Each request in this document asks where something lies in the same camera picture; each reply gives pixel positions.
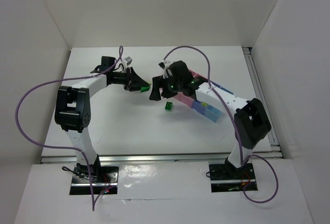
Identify green curved lego top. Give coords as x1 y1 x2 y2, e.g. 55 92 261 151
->
164 102 173 111

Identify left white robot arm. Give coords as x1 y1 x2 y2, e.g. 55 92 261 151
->
55 56 150 177

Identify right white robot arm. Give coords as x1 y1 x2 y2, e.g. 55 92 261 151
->
149 60 271 176

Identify large pink bin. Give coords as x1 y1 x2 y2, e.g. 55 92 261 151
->
173 93 192 108

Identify small pink bin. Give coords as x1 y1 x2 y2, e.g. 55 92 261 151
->
181 70 207 102

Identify purple bin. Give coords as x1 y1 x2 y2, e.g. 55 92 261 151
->
191 95 223 123

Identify light blue bin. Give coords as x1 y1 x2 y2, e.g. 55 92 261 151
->
203 86 235 123

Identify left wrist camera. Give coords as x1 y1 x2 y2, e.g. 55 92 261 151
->
122 57 133 66

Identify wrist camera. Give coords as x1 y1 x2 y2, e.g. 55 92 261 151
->
122 57 133 66
158 60 171 78

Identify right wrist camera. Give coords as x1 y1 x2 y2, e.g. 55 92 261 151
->
158 60 171 78

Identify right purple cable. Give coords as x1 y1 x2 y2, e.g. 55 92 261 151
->
162 45 279 203

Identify purple cable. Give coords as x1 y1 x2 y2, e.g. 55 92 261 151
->
15 45 124 211
162 45 279 203

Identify aluminium rail front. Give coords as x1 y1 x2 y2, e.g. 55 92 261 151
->
41 153 228 164

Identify aluminium rail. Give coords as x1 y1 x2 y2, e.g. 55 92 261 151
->
242 47 284 158
41 153 228 164

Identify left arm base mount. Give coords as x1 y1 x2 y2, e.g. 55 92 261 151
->
62 165 119 196

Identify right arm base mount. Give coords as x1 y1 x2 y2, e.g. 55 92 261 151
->
205 163 258 193

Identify aluminium rail right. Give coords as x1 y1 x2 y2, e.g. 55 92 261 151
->
242 47 284 158

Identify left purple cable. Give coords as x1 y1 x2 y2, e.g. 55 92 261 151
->
15 45 124 211

